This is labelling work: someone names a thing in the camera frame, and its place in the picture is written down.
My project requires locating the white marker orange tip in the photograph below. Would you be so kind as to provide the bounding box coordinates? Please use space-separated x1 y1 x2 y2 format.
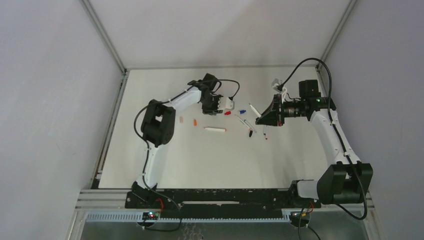
204 127 227 133

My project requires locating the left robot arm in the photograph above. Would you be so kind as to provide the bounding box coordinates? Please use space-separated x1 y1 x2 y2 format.
133 73 226 191

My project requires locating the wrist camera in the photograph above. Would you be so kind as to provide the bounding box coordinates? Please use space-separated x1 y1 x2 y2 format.
222 97 235 111
271 78 284 91

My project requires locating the left camera cable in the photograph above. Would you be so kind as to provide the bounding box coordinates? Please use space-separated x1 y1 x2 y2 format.
133 79 241 233

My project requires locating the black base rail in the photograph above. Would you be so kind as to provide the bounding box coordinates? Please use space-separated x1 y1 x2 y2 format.
124 182 322 220

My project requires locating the perforated metal strip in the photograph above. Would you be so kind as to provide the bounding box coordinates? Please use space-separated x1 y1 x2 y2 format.
85 211 292 223

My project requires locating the right camera cable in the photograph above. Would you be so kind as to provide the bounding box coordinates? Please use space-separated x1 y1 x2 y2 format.
279 57 369 221

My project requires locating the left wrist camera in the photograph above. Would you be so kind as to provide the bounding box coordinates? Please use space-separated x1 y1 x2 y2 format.
222 97 235 111

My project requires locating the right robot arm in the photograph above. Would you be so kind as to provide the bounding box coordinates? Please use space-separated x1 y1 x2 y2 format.
255 78 373 205

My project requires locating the right controller board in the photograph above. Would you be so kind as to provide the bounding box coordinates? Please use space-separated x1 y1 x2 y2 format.
289 212 310 228

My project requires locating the thin white pen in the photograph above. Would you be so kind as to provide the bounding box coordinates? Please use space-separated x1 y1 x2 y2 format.
234 115 250 129

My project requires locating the white pen black tip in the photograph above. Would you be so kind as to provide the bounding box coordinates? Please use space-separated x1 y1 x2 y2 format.
243 119 257 138

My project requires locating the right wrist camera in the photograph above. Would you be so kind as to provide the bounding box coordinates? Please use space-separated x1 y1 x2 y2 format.
271 78 284 91

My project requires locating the controller board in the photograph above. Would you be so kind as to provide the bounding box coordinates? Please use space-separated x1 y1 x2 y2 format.
142 211 161 221
289 212 310 228

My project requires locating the camera cable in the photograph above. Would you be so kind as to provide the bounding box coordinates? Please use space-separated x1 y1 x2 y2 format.
133 79 241 233
279 57 369 221

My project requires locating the white marker green end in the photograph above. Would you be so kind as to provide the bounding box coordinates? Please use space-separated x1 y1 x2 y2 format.
248 103 262 118

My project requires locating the left controller board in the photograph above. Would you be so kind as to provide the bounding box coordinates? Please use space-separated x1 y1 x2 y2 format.
142 211 161 221

